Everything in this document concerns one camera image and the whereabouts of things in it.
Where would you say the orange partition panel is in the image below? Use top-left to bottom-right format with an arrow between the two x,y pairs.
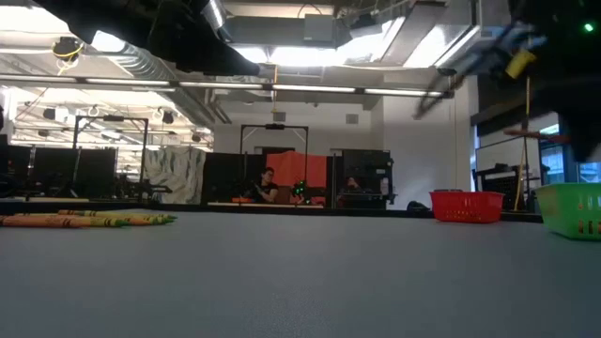
262,150 -> 329,207

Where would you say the red plastic basket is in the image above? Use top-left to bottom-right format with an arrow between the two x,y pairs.
429,190 -> 505,224

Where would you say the red crayon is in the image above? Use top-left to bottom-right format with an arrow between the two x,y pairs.
503,128 -> 572,144

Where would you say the black partition panel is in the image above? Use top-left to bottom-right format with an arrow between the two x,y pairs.
0,144 -> 118,199
201,151 -> 267,206

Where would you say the black camera frame rig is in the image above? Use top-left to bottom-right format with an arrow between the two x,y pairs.
71,114 -> 150,189
239,123 -> 310,207

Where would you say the black equipment rack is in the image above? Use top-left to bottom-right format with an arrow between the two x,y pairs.
338,148 -> 396,210

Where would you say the black pegboard cart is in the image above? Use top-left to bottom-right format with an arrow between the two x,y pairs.
472,162 -> 534,212

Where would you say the yellow hanging cable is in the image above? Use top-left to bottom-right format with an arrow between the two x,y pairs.
513,77 -> 534,212

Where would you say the whiteboard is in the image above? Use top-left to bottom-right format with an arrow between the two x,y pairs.
474,131 -> 542,192

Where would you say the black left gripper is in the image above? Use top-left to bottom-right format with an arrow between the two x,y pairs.
154,0 -> 262,77

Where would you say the long ceiling light fixture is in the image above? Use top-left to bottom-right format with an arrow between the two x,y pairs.
0,72 -> 455,100

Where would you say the silver ventilation duct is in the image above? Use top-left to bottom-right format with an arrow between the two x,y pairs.
93,0 -> 234,126

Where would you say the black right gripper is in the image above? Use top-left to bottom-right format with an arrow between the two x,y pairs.
511,0 -> 601,163

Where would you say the patterned white cloth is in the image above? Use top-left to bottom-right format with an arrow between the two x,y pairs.
142,146 -> 208,206

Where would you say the person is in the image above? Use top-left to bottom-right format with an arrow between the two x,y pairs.
342,176 -> 366,194
243,167 -> 280,205

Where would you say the green plastic basket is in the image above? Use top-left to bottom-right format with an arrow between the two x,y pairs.
534,181 -> 601,242

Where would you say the grey ceiling unit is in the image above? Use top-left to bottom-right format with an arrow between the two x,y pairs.
302,12 -> 337,43

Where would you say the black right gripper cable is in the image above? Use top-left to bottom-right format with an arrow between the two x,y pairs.
412,74 -> 469,121

